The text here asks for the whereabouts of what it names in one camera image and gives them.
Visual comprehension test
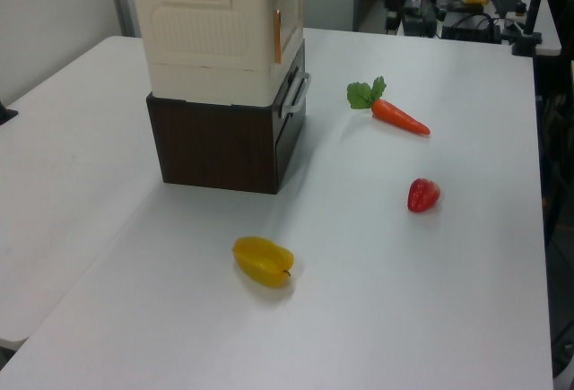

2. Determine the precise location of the cream cabinet door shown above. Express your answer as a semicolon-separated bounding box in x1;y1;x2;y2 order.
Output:
271;0;306;91

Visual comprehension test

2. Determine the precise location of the cream plastic cabinet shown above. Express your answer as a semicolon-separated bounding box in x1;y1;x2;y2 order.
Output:
128;0;307;108

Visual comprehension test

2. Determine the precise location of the dark brown wooden drawer box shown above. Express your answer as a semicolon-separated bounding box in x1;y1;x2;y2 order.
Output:
145;39;311;195

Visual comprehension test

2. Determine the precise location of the yellow toy star fruit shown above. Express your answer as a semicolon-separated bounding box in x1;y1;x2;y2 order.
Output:
230;235;296;290

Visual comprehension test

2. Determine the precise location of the orange toy carrot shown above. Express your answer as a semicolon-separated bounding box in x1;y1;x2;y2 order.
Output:
345;75;431;137

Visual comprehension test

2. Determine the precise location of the small red toy fruit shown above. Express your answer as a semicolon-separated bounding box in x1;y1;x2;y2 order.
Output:
406;178;441;213

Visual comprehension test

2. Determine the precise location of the black upright device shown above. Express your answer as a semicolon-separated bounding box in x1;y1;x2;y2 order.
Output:
384;0;414;35

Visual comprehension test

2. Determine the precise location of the black electronics box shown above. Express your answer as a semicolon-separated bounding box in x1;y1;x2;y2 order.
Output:
440;12;502;42

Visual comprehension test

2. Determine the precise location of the dark equipment rack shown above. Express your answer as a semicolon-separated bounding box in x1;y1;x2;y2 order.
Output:
532;51;574;380

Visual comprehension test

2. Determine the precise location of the black stand base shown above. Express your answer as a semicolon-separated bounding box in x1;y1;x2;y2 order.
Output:
0;100;20;126

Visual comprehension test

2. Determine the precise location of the black clamp tripod pole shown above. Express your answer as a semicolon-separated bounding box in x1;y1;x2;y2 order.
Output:
511;0;560;56

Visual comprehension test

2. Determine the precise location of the white drawer handle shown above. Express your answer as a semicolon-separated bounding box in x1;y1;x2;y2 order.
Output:
279;71;312;118

